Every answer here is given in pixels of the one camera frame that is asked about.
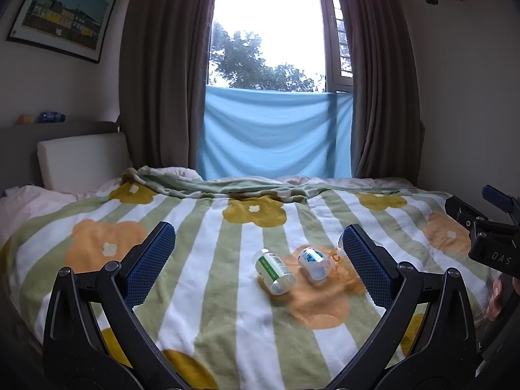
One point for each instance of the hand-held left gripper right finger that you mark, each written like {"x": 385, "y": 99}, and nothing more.
{"x": 365, "y": 264}

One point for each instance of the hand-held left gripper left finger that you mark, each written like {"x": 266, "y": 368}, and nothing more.
{"x": 148, "y": 264}

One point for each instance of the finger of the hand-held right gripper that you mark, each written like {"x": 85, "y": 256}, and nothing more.
{"x": 487, "y": 248}
{"x": 497, "y": 199}

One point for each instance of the white bottle green label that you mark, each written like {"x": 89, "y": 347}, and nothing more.
{"x": 272, "y": 271}

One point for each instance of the person's right hand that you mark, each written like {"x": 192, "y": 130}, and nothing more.
{"x": 496, "y": 296}

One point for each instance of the white bottle blue label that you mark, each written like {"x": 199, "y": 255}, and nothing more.
{"x": 313, "y": 263}

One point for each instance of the striped floral blanket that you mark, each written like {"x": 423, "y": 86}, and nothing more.
{"x": 227, "y": 325}

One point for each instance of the white headboard cushion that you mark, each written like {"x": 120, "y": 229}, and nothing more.
{"x": 81, "y": 158}

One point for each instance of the pale pink bed sheet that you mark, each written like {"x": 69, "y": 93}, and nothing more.
{"x": 34, "y": 207}

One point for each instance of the light blue cloth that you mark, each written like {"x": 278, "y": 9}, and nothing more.
{"x": 268, "y": 134}

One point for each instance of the brown curtain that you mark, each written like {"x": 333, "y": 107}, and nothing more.
{"x": 162, "y": 69}
{"x": 382, "y": 81}

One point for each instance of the grey headboard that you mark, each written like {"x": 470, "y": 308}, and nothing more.
{"x": 16, "y": 150}

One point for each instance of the small blue toy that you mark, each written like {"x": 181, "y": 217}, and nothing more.
{"x": 50, "y": 117}

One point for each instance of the small orange toy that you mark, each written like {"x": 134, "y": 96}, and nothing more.
{"x": 24, "y": 120}

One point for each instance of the tree outside window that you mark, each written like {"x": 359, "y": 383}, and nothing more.
{"x": 248, "y": 61}

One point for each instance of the window frame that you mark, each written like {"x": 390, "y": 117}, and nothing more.
{"x": 337, "y": 40}

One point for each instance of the framed wall picture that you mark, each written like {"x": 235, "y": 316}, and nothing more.
{"x": 65, "y": 12}

